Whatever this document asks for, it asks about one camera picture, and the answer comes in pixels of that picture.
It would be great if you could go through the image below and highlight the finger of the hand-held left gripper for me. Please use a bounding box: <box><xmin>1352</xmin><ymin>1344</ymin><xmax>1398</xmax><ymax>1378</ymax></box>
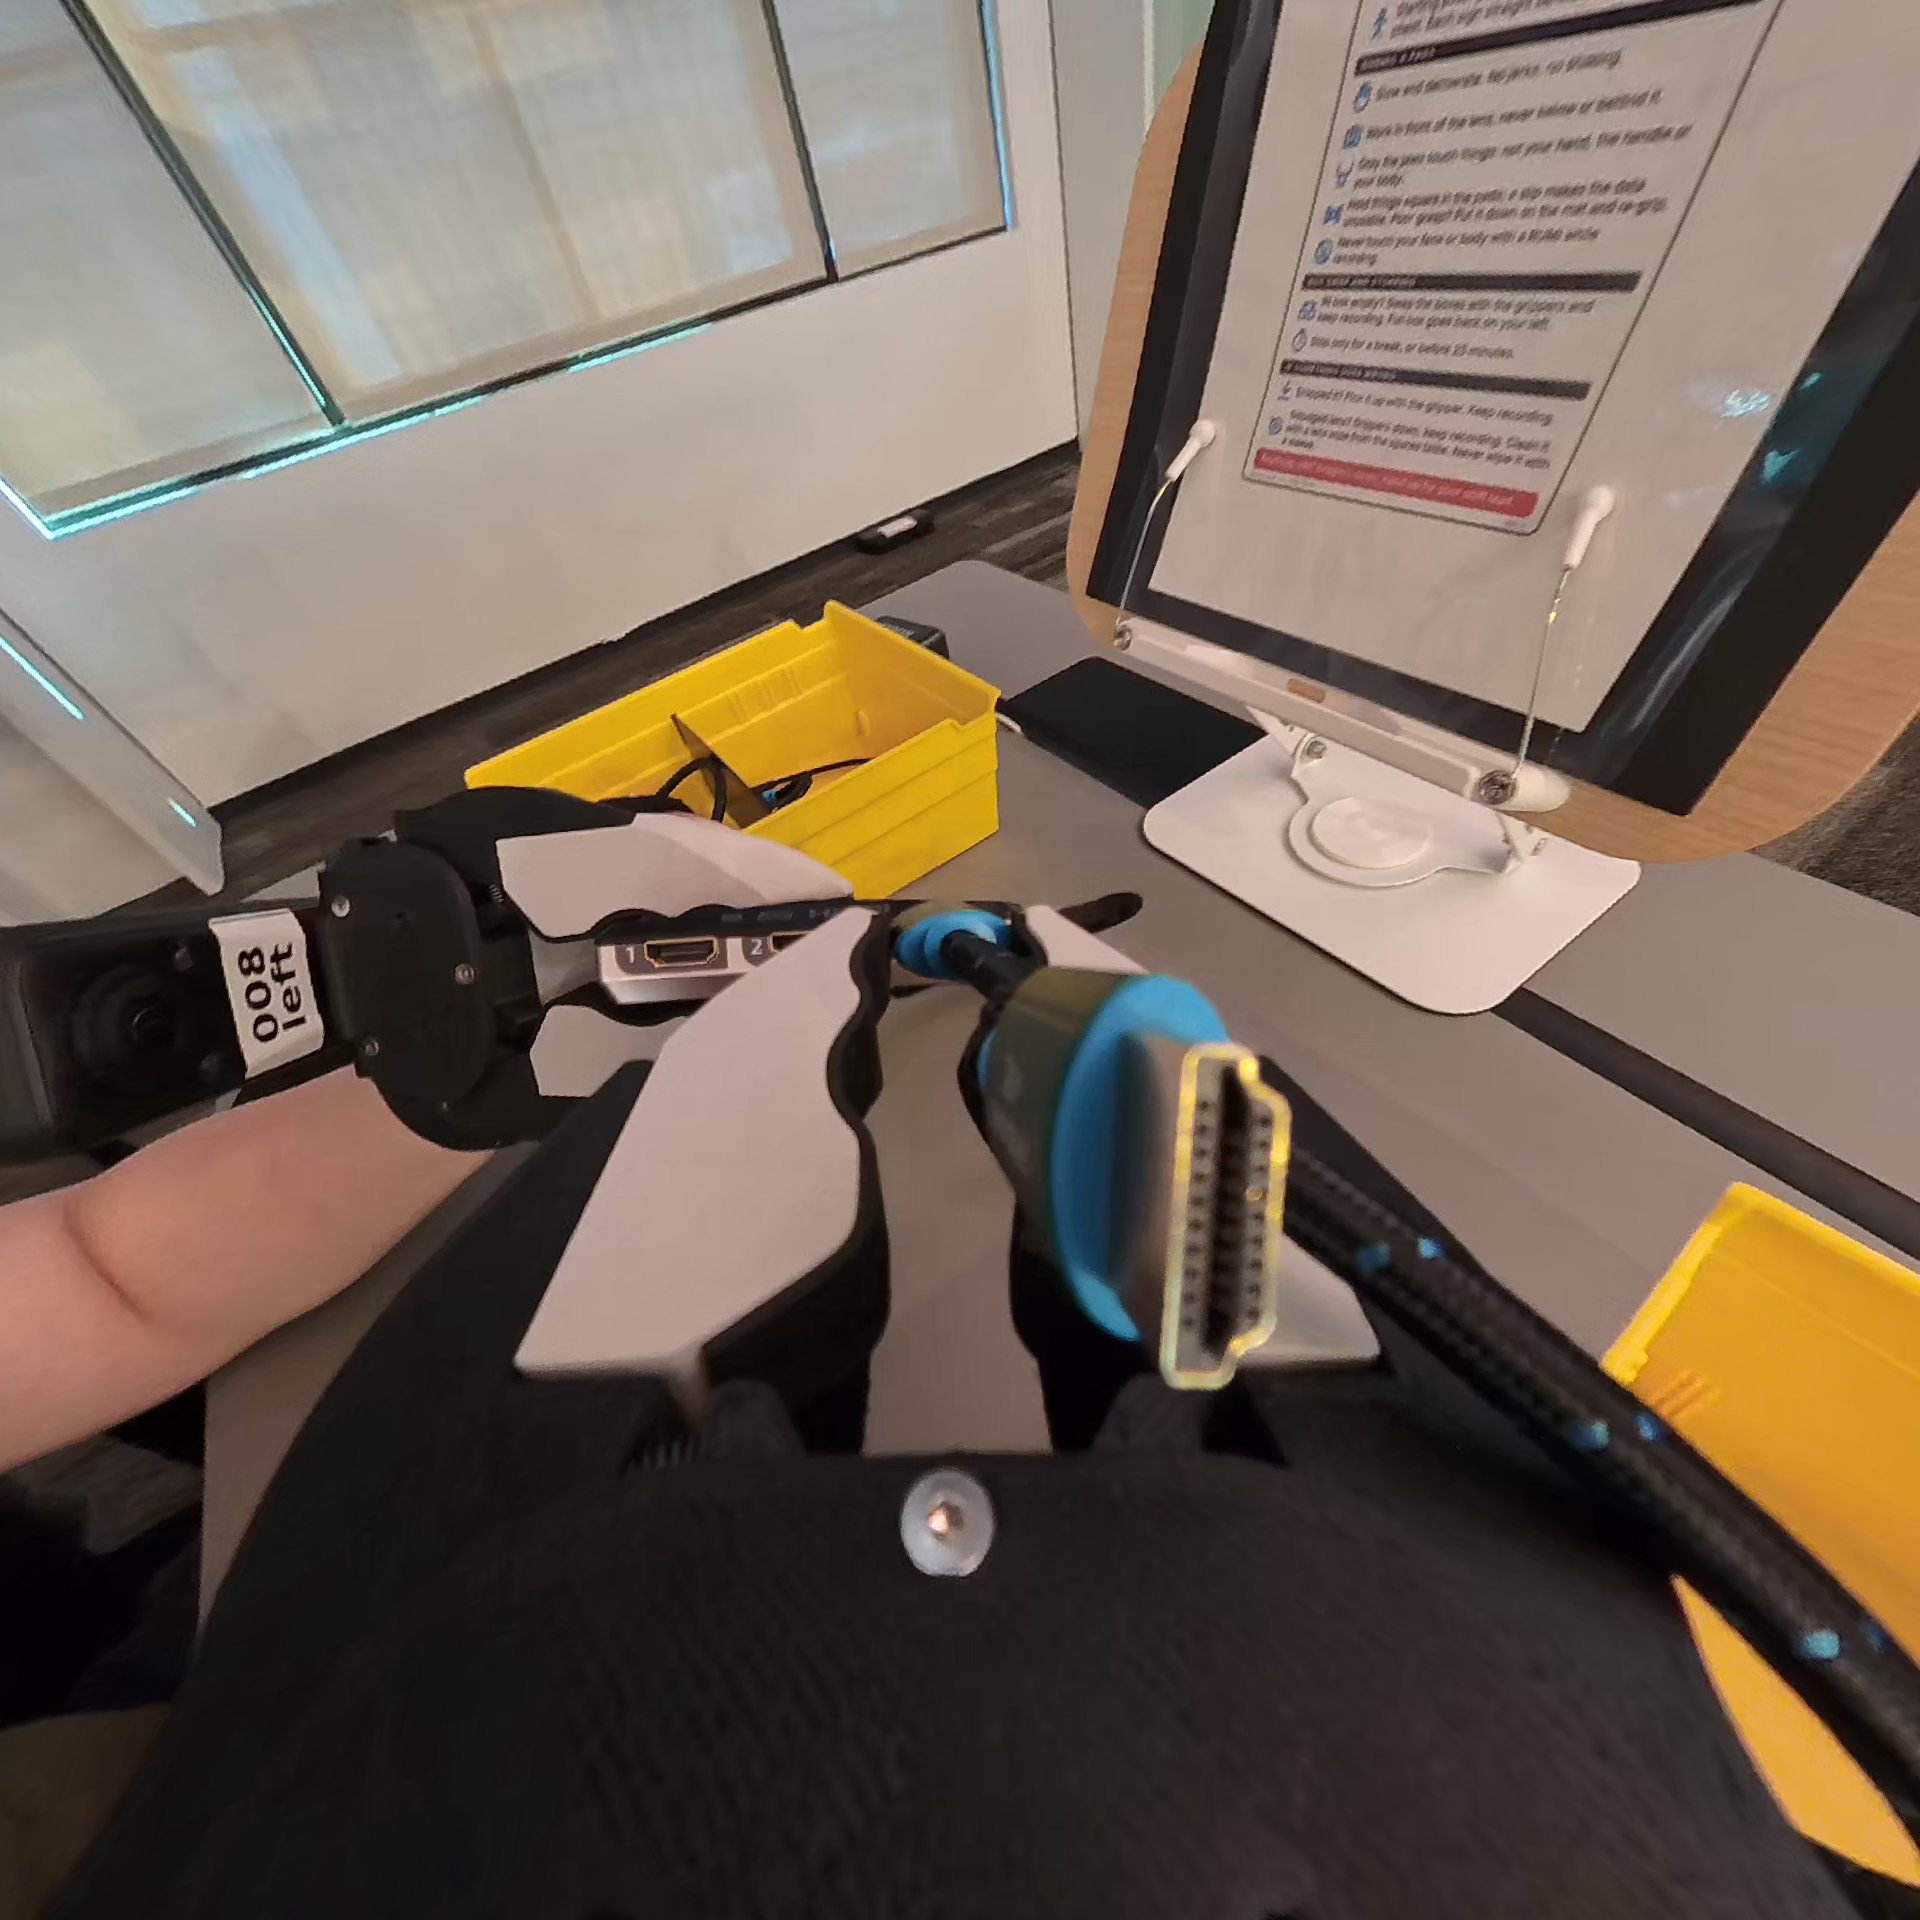
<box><xmin>493</xmin><ymin>813</ymin><xmax>857</xmax><ymax>962</ymax></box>
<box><xmin>525</xmin><ymin>916</ymin><xmax>676</xmax><ymax>1052</ymax></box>

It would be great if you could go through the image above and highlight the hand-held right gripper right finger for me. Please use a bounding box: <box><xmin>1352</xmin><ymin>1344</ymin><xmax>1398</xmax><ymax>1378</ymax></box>
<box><xmin>961</xmin><ymin>905</ymin><xmax>1381</xmax><ymax>1372</ymax></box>

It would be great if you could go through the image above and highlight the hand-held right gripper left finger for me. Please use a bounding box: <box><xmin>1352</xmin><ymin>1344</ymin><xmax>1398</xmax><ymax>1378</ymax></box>
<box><xmin>511</xmin><ymin>905</ymin><xmax>890</xmax><ymax>1378</ymax></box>

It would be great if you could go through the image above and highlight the grey HDMI switch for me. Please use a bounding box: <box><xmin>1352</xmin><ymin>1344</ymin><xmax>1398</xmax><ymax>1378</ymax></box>
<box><xmin>596</xmin><ymin>899</ymin><xmax>857</xmax><ymax>1008</ymax></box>

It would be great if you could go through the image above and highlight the black braided HDMI cable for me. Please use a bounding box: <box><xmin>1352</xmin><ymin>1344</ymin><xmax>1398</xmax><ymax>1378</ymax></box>
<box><xmin>888</xmin><ymin>899</ymin><xmax>1920</xmax><ymax>1804</ymax></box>

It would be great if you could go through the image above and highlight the person's left forearm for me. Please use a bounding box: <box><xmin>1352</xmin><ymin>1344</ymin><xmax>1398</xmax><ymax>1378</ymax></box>
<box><xmin>0</xmin><ymin>1070</ymin><xmax>520</xmax><ymax>1479</ymax></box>

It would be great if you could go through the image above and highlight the yellow plastic bin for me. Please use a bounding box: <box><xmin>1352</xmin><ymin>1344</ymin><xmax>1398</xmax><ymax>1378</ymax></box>
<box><xmin>1601</xmin><ymin>1182</ymin><xmax>1920</xmax><ymax>1892</ymax></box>
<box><xmin>460</xmin><ymin>601</ymin><xmax>1003</xmax><ymax>905</ymax></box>

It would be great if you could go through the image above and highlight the white document stand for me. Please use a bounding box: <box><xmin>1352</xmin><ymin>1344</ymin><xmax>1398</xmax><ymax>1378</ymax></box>
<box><xmin>1114</xmin><ymin>423</ymin><xmax>1645</xmax><ymax>1020</ymax></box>

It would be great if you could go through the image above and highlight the black flat device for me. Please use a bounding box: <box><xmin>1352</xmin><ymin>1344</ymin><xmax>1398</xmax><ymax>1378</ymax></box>
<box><xmin>997</xmin><ymin>657</ymin><xmax>1262</xmax><ymax>815</ymax></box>

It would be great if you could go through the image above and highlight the laminated instruction sheet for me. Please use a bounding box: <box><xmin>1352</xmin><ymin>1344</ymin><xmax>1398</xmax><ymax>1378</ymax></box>
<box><xmin>1144</xmin><ymin>0</ymin><xmax>1920</xmax><ymax>741</ymax></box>

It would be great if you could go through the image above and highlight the large window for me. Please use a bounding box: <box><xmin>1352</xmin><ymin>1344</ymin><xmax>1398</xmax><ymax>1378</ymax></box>
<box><xmin>0</xmin><ymin>0</ymin><xmax>1010</xmax><ymax>541</ymax></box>

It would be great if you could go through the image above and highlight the instruction sheet on stand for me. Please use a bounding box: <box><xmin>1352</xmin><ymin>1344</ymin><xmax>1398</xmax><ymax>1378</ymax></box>
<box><xmin>1083</xmin><ymin>0</ymin><xmax>1920</xmax><ymax>824</ymax></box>

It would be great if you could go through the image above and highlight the black cable coil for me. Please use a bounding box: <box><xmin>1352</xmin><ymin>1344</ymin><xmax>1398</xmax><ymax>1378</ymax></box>
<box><xmin>654</xmin><ymin>752</ymin><xmax>872</xmax><ymax>828</ymax></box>

